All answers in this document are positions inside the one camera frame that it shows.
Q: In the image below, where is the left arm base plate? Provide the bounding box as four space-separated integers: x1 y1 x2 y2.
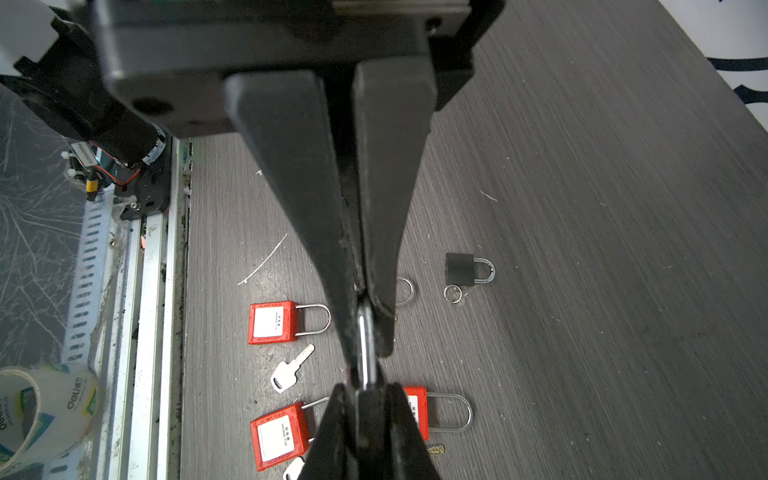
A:
114 141 173 221

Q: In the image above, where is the clear tape roll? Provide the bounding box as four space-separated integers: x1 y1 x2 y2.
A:
1 363 100 477

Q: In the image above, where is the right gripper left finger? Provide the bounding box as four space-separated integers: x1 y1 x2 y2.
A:
299 384 359 480

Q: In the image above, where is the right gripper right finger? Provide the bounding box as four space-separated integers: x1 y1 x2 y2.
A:
384 383 441 480

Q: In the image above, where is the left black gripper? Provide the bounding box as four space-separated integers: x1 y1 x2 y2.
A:
89 1 504 368

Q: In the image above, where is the small black padlock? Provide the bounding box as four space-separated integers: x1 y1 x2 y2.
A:
356 297 385 479
443 252 496 304

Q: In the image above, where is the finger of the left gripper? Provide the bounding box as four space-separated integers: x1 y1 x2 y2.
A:
353 57 437 357

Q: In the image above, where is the slotted cable duct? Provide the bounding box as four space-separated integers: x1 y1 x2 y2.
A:
43 188 123 479

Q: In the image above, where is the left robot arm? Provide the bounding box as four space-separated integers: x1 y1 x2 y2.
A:
1 1 504 365

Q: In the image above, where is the red padlock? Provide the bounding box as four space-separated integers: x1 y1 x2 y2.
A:
247 300 332 345
250 396 329 472
403 386 475 455

